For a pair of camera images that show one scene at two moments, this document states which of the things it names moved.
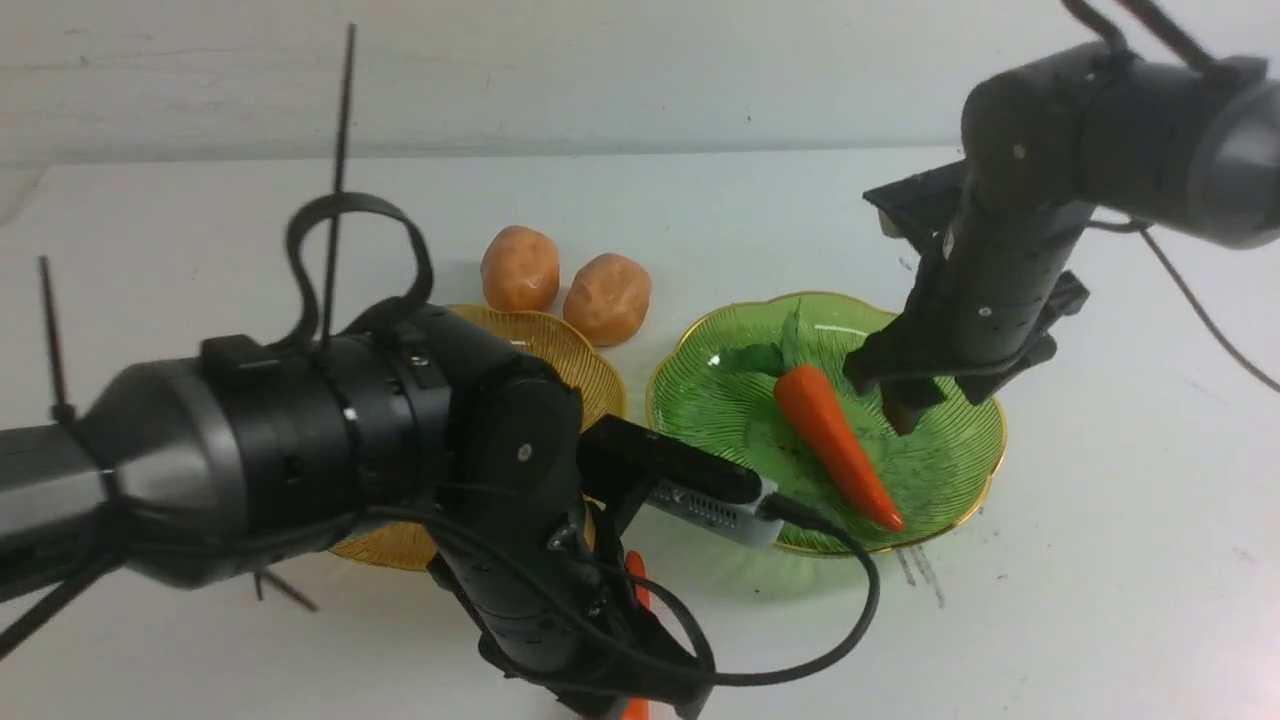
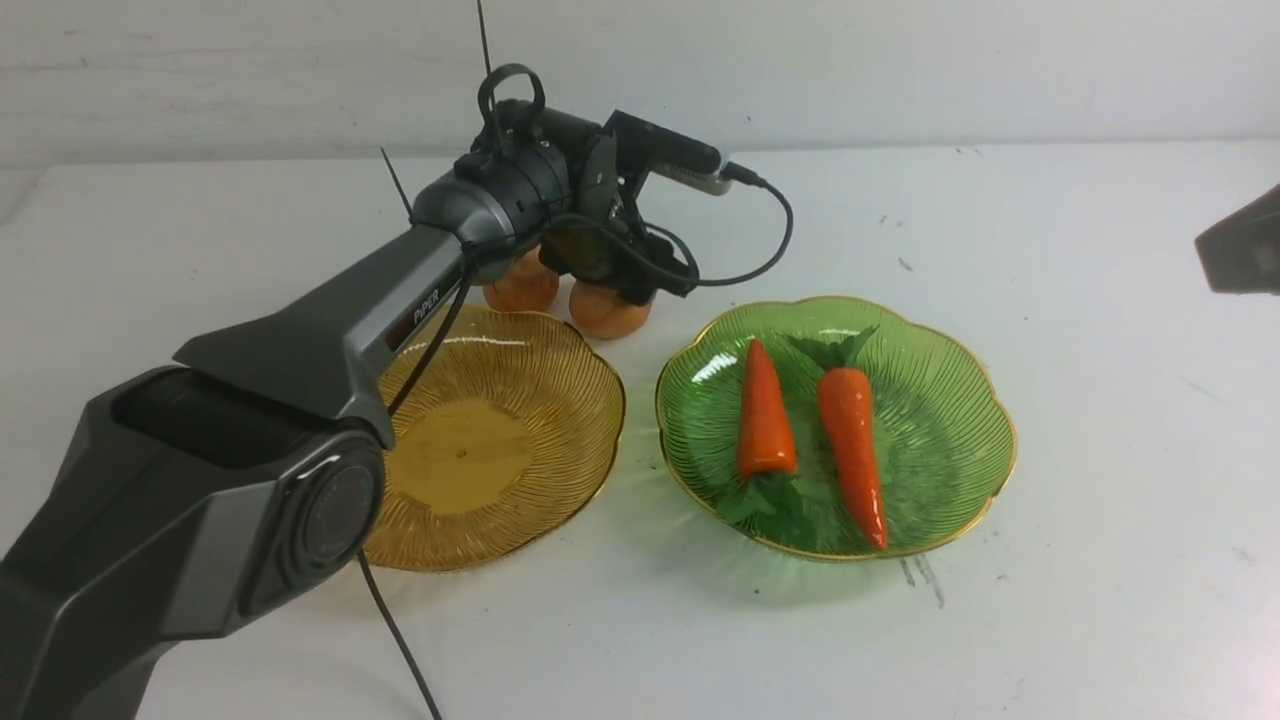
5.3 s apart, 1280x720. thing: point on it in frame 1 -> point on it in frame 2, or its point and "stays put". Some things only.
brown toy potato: (607, 299) stays put
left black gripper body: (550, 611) -> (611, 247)
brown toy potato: (520, 270) stays put
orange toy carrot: (637, 708) -> (766, 446)
